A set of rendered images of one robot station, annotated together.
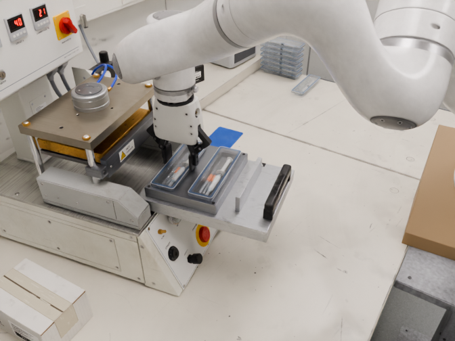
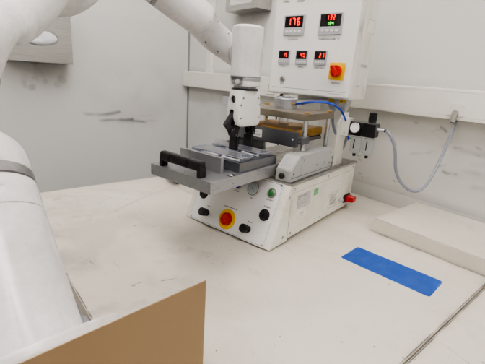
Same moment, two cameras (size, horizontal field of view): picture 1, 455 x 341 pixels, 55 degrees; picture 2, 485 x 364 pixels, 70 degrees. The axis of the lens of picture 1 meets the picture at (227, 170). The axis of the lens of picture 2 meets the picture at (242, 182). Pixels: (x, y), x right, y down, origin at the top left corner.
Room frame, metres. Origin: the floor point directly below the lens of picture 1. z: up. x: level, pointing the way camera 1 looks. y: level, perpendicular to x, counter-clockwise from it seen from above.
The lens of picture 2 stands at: (1.10, -0.85, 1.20)
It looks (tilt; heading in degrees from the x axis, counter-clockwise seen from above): 17 degrees down; 107
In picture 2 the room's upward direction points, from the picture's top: 4 degrees clockwise
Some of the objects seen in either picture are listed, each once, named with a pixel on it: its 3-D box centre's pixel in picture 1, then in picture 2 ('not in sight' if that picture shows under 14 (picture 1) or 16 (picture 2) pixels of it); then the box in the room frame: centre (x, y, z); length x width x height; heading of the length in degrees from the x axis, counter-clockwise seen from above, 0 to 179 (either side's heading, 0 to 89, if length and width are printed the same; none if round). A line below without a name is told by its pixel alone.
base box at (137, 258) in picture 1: (117, 193); (279, 188); (0.89, 0.29, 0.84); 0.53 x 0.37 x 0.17; 69
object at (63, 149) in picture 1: (97, 119); (285, 122); (0.88, 0.30, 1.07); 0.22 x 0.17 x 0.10; 159
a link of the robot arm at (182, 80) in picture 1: (169, 50); (246, 51); (0.80, 0.11, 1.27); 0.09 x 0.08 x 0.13; 124
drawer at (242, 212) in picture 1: (218, 182); (219, 162); (0.77, 0.02, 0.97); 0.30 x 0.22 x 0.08; 69
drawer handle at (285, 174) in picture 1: (277, 190); (181, 163); (0.72, -0.11, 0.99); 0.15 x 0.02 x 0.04; 159
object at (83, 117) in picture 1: (87, 107); (294, 116); (0.91, 0.33, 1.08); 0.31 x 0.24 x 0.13; 159
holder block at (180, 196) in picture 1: (198, 173); (231, 156); (0.78, 0.06, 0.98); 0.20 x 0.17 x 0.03; 159
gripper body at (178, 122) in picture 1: (177, 116); (243, 105); (0.80, 0.11, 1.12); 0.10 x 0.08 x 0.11; 69
